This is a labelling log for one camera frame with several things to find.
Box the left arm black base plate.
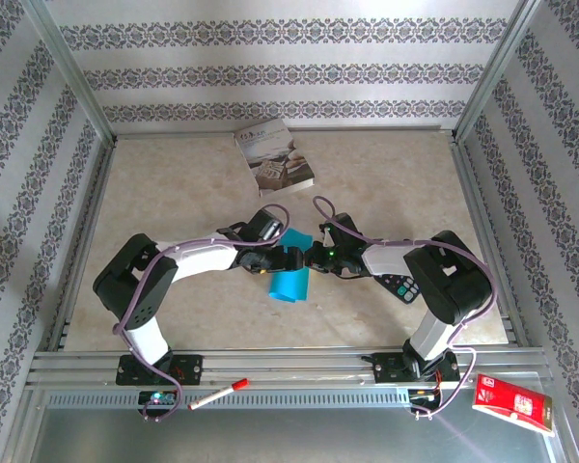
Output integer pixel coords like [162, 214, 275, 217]
[115, 354, 205, 387]

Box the slotted grey cable duct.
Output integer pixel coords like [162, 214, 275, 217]
[45, 389, 411, 411]

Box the wide aluminium base rail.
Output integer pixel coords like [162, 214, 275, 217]
[26, 349, 549, 390]

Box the aluminium side rail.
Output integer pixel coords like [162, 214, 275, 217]
[450, 134, 532, 348]
[47, 138, 118, 353]

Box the red paper packet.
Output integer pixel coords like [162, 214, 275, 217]
[471, 373, 557, 438]

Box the grey sheet metal tray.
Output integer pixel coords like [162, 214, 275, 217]
[28, 407, 561, 463]

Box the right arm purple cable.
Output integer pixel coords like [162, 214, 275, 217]
[311, 195, 497, 420]

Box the aluminium frame post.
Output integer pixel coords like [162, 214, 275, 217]
[21, 0, 118, 142]
[455, 0, 544, 142]

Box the thin aluminium rail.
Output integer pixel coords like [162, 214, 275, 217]
[113, 124, 457, 140]

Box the small LED circuit board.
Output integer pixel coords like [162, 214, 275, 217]
[138, 390, 178, 407]

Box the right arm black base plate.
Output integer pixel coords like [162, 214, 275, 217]
[372, 351, 462, 386]

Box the small circuit board with wires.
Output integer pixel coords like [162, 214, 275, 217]
[407, 388, 443, 404]

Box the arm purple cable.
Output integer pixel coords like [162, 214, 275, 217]
[311, 195, 497, 420]
[111, 203, 293, 423]

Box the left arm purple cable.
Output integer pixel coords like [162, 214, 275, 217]
[111, 203, 293, 423]

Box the white marker with red cap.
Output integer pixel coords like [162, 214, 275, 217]
[187, 378, 250, 412]

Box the black calculator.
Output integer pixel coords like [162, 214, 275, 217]
[371, 272, 422, 306]

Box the paperback book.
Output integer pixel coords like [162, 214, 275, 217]
[234, 119, 316, 199]

